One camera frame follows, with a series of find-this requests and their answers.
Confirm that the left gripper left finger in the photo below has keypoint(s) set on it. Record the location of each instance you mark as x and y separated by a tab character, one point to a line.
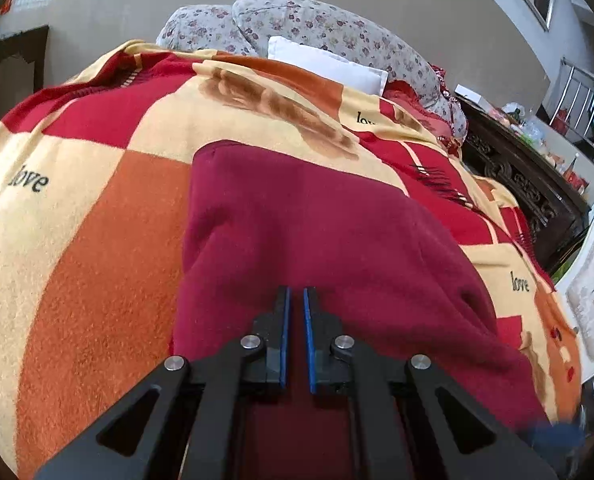
178	422

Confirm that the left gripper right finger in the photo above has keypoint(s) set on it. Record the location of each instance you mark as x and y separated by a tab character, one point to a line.
409	419

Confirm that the maroon knit shirt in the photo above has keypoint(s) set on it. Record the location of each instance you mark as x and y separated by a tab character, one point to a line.
381	262

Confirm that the orange red patterned blanket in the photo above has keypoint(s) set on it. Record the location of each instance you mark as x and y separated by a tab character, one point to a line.
94	206

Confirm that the dark carved wooden headboard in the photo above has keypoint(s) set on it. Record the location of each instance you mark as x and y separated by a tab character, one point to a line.
557	215

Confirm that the red pillow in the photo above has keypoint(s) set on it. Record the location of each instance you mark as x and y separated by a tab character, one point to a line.
409	112

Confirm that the metal stair railing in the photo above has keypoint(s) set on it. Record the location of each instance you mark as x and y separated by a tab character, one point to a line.
570	110

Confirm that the white pillow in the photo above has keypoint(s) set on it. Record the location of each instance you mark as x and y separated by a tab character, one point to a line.
328	65

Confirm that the dark wooden footboard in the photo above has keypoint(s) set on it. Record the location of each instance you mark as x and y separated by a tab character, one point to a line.
22	62

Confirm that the floral grey quilt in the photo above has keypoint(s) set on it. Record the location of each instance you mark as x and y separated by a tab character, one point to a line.
245	27

